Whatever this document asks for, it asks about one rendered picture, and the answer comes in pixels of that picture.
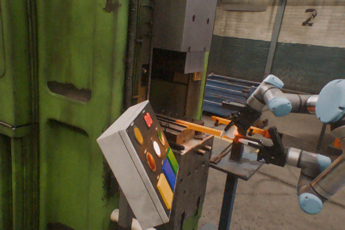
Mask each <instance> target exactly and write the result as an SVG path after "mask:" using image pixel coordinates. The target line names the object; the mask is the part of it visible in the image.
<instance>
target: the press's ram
mask: <svg viewBox="0 0 345 230"><path fill-rule="evenodd" d="M216 6H217V0H157V9H156V21H155V33H154V45H153V48H158V49H165V50H171V51H178V52H209V51H210V45H211V42H212V35H213V28H214V20H215V13H216Z"/></svg>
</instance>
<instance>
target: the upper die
mask: <svg viewBox="0 0 345 230"><path fill-rule="evenodd" d="M204 59H205V52H178V51H171V50H165V49H158V48H153V51H152V63H151V67H152V68H156V69H161V70H167V71H172V72H177V73H183V74H186V73H193V72H200V71H203V66H204Z"/></svg>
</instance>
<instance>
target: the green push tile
mask: <svg viewBox="0 0 345 230"><path fill-rule="evenodd" d="M166 157H167V159H168V162H169V164H170V166H171V168H172V170H173V172H174V174H175V175H176V174H177V170H178V163H177V161H176V158H175V156H174V154H173V152H172V150H171V148H169V149H168V151H167V154H166Z"/></svg>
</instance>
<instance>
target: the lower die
mask: <svg viewBox="0 0 345 230"><path fill-rule="evenodd" d="M154 113H155V115H158V116H162V117H165V118H169V119H173V120H180V119H177V118H173V117H169V116H166V115H163V114H159V113H156V112H154ZM156 118H157V117H156ZM157 120H158V122H161V123H162V126H161V128H162V131H163V133H164V129H165V125H166V124H169V129H168V126H166V133H165V137H166V139H167V140H169V141H172V142H176V143H179V144H183V143H184V142H186V141H188V140H190V139H191V138H193V137H194V133H195V130H192V129H188V126H186V125H182V124H179V123H175V122H172V121H168V120H165V119H161V118H157ZM181 121H184V120H181ZM185 122H188V121H185ZM189 123H192V122H189ZM193 124H194V123H193ZM184 140H185V141H184Z"/></svg>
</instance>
